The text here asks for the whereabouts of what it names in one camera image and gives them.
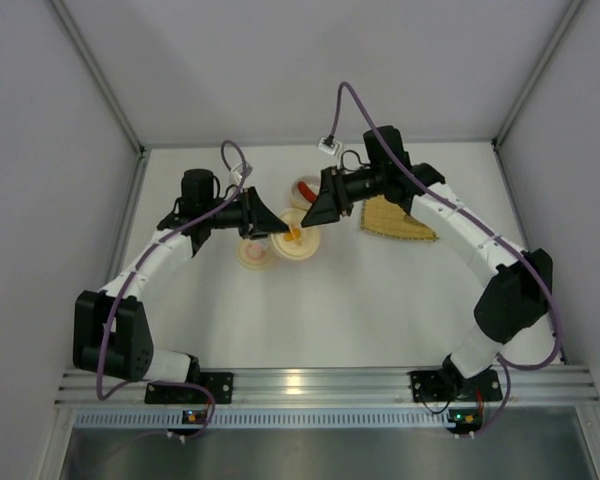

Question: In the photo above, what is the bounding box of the orange lunch box bowl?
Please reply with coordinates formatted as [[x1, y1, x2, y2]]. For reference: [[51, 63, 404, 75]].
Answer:
[[288, 175, 320, 210]]

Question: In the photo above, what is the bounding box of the red sausage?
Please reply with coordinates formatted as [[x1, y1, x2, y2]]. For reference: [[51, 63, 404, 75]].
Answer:
[[297, 181, 317, 204]]

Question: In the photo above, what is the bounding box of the cream plain lid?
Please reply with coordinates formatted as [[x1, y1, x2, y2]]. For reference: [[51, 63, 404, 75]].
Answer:
[[270, 208, 321, 261]]

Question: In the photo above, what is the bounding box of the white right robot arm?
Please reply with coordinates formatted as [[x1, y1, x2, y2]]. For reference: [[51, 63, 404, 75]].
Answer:
[[301, 125, 553, 400]]

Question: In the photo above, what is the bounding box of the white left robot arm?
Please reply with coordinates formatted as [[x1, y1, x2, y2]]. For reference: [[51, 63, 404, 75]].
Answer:
[[73, 169, 288, 383]]

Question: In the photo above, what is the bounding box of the bamboo sushi mat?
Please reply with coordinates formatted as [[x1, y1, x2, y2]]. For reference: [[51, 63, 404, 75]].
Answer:
[[360, 196, 438, 241]]

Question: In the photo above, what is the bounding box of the cream lid with pink ring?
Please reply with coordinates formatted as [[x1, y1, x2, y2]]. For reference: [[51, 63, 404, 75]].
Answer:
[[236, 238, 277, 271]]

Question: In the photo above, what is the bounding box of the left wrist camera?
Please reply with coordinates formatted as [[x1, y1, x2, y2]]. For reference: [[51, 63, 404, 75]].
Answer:
[[229, 162, 253, 185]]

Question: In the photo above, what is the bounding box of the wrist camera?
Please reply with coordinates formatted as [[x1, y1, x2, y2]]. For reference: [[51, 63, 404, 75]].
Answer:
[[316, 135, 341, 156], [229, 162, 253, 185]]

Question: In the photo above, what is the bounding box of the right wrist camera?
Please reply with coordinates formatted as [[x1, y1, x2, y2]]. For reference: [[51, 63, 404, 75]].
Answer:
[[316, 135, 341, 156]]

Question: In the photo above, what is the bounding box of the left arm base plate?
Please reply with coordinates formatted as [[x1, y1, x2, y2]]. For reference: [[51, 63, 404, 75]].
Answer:
[[144, 372, 234, 405]]

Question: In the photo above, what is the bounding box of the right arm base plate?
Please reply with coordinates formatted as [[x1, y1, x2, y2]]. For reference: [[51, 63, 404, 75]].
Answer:
[[409, 369, 503, 404]]

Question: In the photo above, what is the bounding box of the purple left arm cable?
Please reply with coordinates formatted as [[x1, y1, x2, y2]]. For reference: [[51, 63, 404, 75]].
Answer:
[[95, 139, 246, 441]]

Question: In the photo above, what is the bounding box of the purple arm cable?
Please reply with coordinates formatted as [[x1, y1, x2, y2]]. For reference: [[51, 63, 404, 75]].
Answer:
[[95, 139, 246, 441], [327, 82, 565, 441]]

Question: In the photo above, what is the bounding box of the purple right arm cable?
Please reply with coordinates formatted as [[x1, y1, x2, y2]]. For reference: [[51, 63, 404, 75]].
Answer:
[[327, 82, 565, 441]]

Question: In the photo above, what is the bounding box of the slotted cable duct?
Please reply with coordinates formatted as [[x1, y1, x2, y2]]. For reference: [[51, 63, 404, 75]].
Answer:
[[74, 408, 478, 430]]

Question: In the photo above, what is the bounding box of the left aluminium frame post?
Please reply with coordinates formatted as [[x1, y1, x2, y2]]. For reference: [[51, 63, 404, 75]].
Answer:
[[46, 0, 145, 156]]

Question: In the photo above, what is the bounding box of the aluminium frame post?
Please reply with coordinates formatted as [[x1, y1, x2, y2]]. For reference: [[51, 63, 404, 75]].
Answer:
[[46, 0, 145, 156], [491, 0, 588, 153]]

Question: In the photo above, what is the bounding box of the right aluminium frame post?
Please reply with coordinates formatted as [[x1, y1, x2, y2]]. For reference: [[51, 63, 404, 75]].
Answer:
[[491, 0, 588, 153]]

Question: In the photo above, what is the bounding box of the aluminium mounting rail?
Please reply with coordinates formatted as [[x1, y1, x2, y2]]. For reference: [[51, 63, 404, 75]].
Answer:
[[54, 365, 600, 408]]

